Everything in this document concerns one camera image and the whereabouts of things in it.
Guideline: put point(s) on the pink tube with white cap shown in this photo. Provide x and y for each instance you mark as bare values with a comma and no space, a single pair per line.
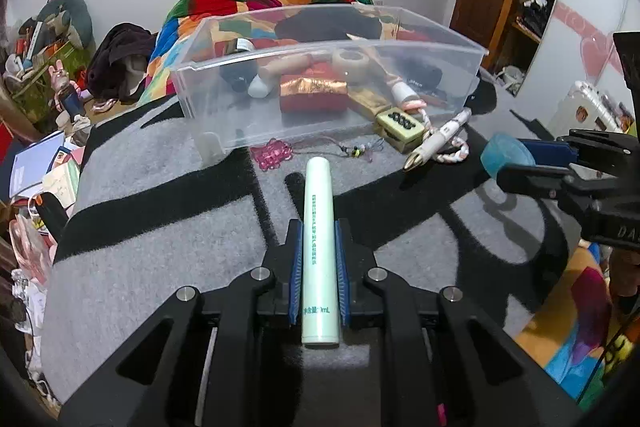
405,94

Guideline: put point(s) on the white suitcase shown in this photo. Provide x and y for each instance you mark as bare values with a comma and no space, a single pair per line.
585,107

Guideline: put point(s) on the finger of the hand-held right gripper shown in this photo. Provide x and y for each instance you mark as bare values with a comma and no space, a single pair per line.
550,153
535,179

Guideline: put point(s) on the pink rabbit toy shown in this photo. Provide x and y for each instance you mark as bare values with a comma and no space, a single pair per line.
65,87

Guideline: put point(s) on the grey green cushion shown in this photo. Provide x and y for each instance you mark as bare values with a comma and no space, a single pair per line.
75,12

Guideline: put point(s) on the dark brown clothes pile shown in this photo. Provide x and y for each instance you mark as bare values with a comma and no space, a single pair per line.
120,57

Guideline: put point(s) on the dark cylinder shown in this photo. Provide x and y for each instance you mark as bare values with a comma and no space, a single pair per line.
420,74

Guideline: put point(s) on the white pen with gold tip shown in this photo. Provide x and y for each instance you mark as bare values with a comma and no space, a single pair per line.
435,142

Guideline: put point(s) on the blue white papers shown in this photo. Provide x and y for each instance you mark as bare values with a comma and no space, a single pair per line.
35,162

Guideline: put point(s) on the white bag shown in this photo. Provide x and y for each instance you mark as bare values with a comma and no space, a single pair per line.
507,74

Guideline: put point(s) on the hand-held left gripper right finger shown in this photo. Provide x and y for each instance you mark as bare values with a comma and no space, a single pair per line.
344,272

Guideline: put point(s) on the grey black blanket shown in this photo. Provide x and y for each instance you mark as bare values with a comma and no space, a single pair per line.
150,257

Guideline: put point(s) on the clear plastic box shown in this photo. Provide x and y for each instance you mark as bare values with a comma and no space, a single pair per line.
300,122

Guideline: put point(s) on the pale green tube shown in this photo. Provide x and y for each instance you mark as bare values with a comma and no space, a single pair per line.
320,232

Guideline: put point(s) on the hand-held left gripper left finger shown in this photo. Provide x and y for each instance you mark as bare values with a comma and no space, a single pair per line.
295,272

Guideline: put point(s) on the white gauze roll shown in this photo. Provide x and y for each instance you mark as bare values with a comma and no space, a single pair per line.
340,69

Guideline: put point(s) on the green storage bag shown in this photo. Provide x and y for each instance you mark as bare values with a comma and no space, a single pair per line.
70,57

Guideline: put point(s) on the blue round lid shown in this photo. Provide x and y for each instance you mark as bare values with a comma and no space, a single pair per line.
502,154

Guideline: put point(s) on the pink bag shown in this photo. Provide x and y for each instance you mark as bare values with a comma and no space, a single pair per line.
30,247

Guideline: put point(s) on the red gold envelope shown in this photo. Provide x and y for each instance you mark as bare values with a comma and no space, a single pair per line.
312,99

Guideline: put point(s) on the black handheld massager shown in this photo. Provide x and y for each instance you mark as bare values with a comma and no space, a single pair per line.
52,212

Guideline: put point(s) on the dark green spray bottle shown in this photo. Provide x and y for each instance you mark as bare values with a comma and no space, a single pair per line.
237,74

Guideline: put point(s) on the beige cosmetic tube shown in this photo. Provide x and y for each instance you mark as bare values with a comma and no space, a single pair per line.
282,67

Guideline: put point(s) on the colourful fleece sheet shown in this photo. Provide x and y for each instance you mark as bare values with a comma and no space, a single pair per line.
575,322

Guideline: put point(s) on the pink bear charm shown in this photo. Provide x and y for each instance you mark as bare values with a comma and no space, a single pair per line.
270,155

